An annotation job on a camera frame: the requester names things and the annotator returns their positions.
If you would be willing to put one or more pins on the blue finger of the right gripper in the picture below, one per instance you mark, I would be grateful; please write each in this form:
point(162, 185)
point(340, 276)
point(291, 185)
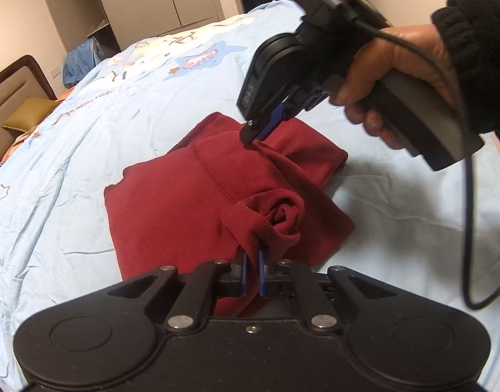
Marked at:
point(257, 114)
point(276, 119)

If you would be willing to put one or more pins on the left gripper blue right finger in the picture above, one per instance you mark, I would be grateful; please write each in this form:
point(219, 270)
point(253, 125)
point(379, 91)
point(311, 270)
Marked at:
point(294, 281)

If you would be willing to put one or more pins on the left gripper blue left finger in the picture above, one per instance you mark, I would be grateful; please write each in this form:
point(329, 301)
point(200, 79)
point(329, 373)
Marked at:
point(209, 282)

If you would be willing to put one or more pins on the dark red long-sleeve sweater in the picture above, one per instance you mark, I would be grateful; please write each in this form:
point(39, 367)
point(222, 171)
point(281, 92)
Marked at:
point(211, 196)

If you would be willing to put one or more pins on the black fleece sleeve forearm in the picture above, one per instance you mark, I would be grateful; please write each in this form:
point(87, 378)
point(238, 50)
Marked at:
point(470, 30)

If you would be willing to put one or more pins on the blue clothes pile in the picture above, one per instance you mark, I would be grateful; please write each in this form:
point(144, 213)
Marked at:
point(81, 61)

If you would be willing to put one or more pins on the light blue cartoon duvet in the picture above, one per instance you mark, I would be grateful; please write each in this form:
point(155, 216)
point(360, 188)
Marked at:
point(54, 237)

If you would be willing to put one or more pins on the white wardrobe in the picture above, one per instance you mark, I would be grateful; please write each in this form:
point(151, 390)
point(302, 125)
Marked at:
point(116, 24)

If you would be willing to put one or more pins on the olive green cushion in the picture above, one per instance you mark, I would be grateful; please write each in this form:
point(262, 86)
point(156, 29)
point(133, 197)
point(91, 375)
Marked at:
point(30, 114)

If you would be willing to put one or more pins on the dark wood upholstered headboard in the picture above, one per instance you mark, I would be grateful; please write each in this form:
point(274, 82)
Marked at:
point(22, 79)

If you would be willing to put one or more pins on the orange bed sheet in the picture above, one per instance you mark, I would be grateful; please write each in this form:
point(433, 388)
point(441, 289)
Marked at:
point(22, 137)

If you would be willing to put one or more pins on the white wall switch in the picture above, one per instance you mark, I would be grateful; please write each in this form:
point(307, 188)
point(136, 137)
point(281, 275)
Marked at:
point(55, 72)

